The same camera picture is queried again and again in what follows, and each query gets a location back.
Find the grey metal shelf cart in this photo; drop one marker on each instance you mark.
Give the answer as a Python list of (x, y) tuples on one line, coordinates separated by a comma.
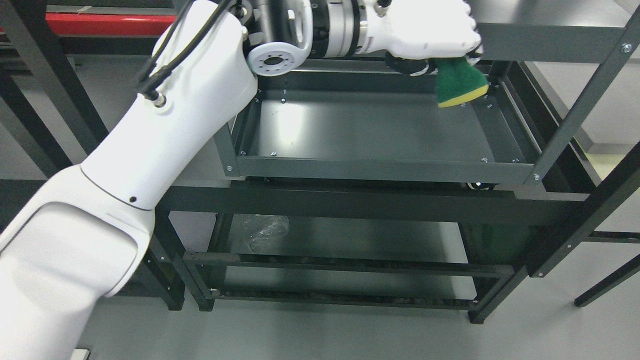
[(547, 63)]

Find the black metal shelf rack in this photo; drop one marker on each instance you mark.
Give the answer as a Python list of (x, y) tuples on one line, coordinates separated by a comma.
[(363, 243)]

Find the clear plastic bag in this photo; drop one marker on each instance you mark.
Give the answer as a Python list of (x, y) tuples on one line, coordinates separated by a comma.
[(260, 231)]

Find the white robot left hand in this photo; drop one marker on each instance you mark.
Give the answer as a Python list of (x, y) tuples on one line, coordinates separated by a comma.
[(421, 30)]

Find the red bar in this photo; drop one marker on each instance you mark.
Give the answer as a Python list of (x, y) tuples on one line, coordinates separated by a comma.
[(127, 25)]

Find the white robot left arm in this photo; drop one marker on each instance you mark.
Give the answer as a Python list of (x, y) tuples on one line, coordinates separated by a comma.
[(84, 233)]

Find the green yellow sponge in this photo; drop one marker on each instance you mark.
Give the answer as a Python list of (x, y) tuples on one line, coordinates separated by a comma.
[(458, 82)]

